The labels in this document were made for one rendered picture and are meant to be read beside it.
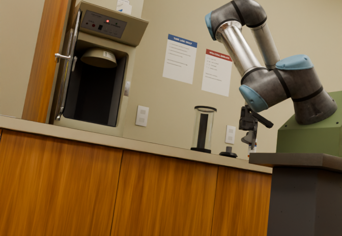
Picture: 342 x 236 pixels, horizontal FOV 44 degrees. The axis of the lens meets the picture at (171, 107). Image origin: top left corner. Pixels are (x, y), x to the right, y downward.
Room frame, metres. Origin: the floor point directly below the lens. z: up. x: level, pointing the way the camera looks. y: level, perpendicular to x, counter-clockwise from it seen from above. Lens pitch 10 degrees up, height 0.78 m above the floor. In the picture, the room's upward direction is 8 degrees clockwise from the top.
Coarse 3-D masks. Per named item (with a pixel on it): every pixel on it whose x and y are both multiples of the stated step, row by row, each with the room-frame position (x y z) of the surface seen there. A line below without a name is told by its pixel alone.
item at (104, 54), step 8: (88, 48) 1.94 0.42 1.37; (96, 48) 1.91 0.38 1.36; (88, 56) 1.90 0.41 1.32; (96, 56) 1.89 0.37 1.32; (104, 56) 1.90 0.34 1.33; (112, 56) 1.94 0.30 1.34; (88, 64) 2.04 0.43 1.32; (96, 64) 2.06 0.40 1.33; (104, 64) 2.06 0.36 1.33; (112, 64) 2.03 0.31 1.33
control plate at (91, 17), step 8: (88, 16) 1.77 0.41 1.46; (96, 16) 1.77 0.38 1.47; (104, 16) 1.78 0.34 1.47; (88, 24) 1.80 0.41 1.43; (96, 24) 1.80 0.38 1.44; (104, 24) 1.81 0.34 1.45; (112, 24) 1.82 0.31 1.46; (120, 24) 1.83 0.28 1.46; (104, 32) 1.84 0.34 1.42; (112, 32) 1.85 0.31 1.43; (120, 32) 1.86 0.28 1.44
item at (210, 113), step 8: (200, 112) 1.95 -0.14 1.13; (208, 112) 1.95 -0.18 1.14; (200, 120) 1.95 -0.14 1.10; (208, 120) 1.95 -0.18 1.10; (200, 128) 1.95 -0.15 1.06; (208, 128) 1.95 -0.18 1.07; (192, 136) 1.99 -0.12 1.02; (200, 136) 1.95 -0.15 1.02; (208, 136) 1.95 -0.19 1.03; (192, 144) 1.97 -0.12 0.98; (200, 144) 1.95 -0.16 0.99; (208, 144) 1.96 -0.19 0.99
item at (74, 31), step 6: (78, 12) 1.51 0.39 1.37; (78, 18) 1.51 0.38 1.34; (72, 30) 1.76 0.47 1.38; (72, 36) 1.63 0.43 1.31; (72, 42) 1.52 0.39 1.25; (72, 48) 1.51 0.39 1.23; (72, 54) 1.51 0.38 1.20; (66, 66) 1.70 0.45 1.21; (66, 72) 1.58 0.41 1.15; (66, 78) 1.51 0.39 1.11; (66, 84) 1.51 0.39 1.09; (60, 96) 1.77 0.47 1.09; (60, 102) 1.64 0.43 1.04; (60, 108) 1.53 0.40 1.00; (60, 114) 1.60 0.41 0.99
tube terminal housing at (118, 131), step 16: (80, 0) 1.82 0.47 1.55; (96, 0) 1.85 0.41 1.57; (112, 0) 1.89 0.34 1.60; (80, 32) 1.83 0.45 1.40; (64, 48) 1.87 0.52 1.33; (80, 48) 1.97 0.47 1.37; (112, 48) 1.90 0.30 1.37; (128, 48) 1.94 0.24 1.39; (64, 64) 1.81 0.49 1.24; (128, 64) 1.94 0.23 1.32; (128, 80) 1.95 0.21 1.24; (128, 96) 1.95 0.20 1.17; (80, 128) 1.86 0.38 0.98; (96, 128) 1.90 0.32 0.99; (112, 128) 1.93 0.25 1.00
